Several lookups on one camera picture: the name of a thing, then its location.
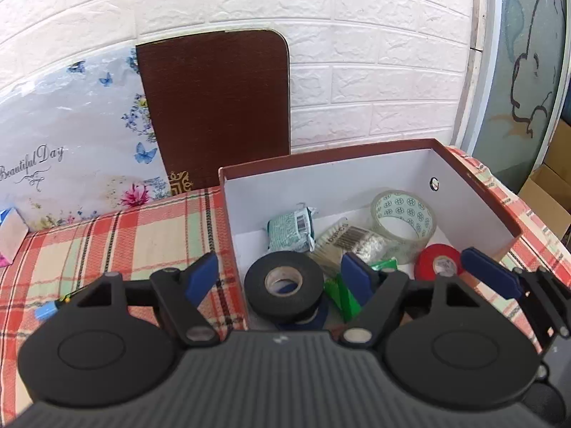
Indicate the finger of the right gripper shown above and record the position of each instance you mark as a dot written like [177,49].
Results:
[542,297]

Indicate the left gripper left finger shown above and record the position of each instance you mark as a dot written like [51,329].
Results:
[117,339]

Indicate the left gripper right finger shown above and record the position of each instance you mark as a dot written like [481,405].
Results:
[439,340]

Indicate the green white gum pack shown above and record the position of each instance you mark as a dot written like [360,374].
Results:
[293,231]

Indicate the green small box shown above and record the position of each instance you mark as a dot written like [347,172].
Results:
[355,284]

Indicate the red tape roll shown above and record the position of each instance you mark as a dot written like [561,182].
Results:
[437,260]

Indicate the blue black marker pen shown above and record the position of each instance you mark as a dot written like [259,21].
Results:
[50,308]

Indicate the plaid red green bedsheet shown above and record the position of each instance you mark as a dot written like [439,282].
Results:
[52,263]

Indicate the cardboard box on floor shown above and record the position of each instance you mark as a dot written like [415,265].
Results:
[547,190]

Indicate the clear patterned tape roll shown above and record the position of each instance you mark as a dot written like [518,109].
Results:
[405,221]

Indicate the brown cardboard storage box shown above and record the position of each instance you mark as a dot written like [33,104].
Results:
[343,182]

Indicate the cotton swab pack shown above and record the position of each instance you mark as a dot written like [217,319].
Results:
[342,238]

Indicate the blue tissue pack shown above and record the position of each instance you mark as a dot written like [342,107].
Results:
[13,230]

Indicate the black tape roll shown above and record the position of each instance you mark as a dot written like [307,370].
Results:
[286,289]

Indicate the floral plastic pillow bag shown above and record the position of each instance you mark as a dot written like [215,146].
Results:
[79,143]

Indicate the dark brown wooden headboard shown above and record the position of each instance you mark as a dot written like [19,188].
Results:
[216,99]

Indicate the cartoon painted door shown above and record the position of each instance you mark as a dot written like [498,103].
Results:
[523,62]

